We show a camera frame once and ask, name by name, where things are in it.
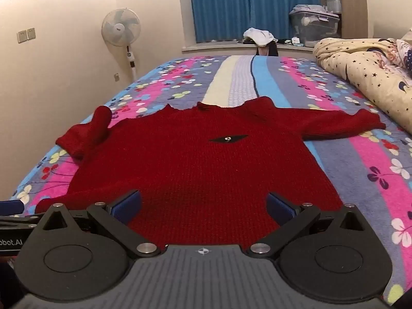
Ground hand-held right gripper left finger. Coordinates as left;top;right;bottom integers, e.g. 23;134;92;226
39;191;162;258

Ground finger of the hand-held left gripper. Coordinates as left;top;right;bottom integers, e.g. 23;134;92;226
0;200;44;230

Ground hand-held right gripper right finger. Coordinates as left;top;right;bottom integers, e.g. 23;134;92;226
248;192;368;258

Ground red knitted sweater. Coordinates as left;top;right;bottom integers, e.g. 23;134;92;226
35;97;387;248

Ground pile of white clothes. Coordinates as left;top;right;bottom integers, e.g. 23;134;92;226
243;28;279;56

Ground floral striped bed sheet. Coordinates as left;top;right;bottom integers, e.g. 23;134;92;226
10;55;412;306

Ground cream star-print quilt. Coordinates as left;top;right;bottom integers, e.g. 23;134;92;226
313;30;412;135

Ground white window sill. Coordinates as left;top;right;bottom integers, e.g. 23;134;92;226
181;40;314;54

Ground white standing fan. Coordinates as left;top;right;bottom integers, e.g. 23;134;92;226
101;8;142;81

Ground large clear storage box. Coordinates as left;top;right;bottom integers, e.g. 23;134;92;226
289;5;341;48

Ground blue curtain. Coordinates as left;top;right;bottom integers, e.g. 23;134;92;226
187;0;322;43

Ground wooden shelf unit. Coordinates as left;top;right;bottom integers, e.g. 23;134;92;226
306;0;368;39

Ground wall light switches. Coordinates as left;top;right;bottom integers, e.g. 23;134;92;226
17;28;37;43

